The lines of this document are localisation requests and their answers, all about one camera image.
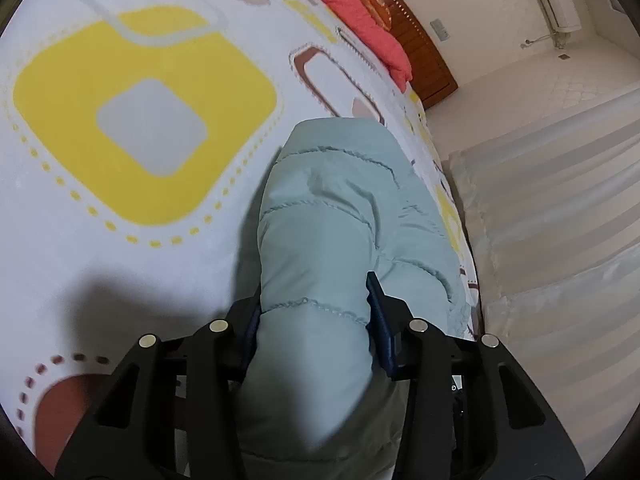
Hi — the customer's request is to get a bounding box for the mint green quilted jacket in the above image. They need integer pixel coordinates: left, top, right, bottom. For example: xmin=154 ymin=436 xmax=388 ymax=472
xmin=240 ymin=118 xmax=471 ymax=479

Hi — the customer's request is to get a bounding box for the white striped curtain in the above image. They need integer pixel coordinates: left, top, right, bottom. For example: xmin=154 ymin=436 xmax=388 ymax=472
xmin=449 ymin=86 xmax=639 ymax=469

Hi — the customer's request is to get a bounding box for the white patterned bed sheet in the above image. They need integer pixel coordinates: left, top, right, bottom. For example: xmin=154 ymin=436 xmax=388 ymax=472
xmin=1 ymin=0 xmax=477 ymax=479

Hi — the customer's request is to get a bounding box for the brown wooden headboard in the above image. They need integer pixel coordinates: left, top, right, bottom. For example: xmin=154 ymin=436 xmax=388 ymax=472
xmin=383 ymin=0 xmax=458 ymax=110

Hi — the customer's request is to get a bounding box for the red pillow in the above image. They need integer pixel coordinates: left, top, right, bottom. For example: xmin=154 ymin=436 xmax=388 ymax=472
xmin=322 ymin=0 xmax=412 ymax=92

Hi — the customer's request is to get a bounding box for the grey wall switch plate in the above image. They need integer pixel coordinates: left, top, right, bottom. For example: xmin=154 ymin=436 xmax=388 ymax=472
xmin=430 ymin=18 xmax=450 ymax=42

